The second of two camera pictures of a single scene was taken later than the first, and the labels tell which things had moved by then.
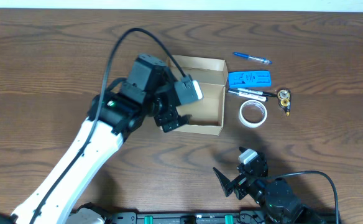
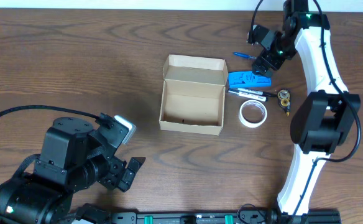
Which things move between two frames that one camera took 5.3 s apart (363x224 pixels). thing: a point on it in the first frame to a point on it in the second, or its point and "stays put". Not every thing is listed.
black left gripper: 168,114 to 114,165
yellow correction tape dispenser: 284,96 stays put
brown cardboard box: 207,113 stays put
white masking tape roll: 248,124 stays put
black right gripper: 226,184 to 266,55
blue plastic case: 249,78 stays put
